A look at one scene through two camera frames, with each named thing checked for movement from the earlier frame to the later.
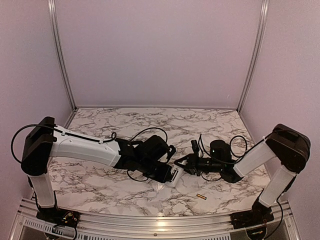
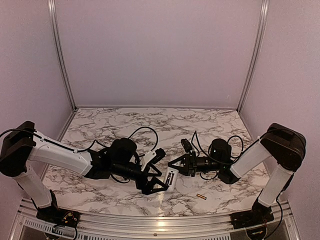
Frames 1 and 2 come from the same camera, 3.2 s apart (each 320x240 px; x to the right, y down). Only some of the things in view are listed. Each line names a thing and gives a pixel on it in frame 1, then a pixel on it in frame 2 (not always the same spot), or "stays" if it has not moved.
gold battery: (201, 196) stays
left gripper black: (165, 176) -> (147, 189)
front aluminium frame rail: (280, 226) stays
